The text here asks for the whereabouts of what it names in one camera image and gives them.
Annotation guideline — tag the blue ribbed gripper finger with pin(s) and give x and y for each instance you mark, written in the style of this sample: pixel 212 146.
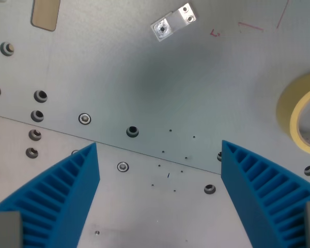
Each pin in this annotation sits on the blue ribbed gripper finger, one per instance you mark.
pixel 258 196
pixel 64 196

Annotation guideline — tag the yellow masking tape roll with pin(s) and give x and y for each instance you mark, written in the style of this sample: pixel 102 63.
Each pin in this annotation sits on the yellow masking tape roll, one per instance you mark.
pixel 292 113

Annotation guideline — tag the machined aluminium bracket block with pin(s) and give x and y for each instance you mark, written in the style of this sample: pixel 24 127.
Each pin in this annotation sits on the machined aluminium bracket block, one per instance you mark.
pixel 174 22

